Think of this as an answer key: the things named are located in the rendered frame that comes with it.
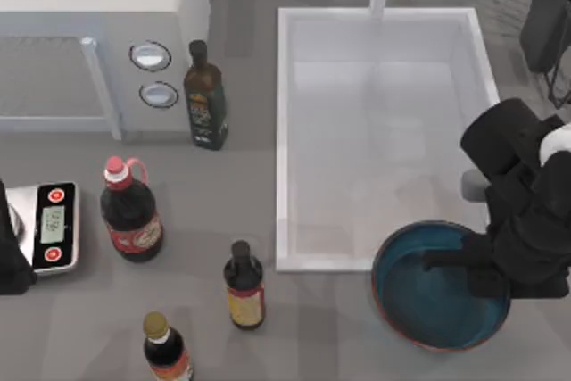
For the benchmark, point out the blue bowl with red rim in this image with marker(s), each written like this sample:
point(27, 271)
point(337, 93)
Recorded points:
point(428, 305)

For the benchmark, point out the white sink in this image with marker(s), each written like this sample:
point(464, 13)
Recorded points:
point(379, 140)

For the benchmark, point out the dark bottle with yellow label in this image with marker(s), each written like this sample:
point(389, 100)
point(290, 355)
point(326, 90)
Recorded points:
point(243, 287)

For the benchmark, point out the dark green oil bottle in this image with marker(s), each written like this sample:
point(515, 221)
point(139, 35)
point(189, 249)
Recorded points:
point(205, 104)

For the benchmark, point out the dark bottle with gold cap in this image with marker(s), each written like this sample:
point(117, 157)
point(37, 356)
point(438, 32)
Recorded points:
point(166, 350)

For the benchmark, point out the dark bottle with red cap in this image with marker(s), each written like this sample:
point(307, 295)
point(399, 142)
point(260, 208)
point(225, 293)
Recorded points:
point(130, 220)

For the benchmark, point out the round white microwave knob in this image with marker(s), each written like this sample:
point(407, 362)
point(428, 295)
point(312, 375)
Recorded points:
point(150, 55)
point(158, 94)

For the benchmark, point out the silver kitchen scale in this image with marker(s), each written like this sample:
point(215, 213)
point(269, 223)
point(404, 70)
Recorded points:
point(51, 225)

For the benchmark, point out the pale microwave door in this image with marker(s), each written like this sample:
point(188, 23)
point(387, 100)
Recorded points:
point(44, 77)

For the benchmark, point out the black frame furniture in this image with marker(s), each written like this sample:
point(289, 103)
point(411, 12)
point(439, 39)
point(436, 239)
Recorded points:
point(546, 19)

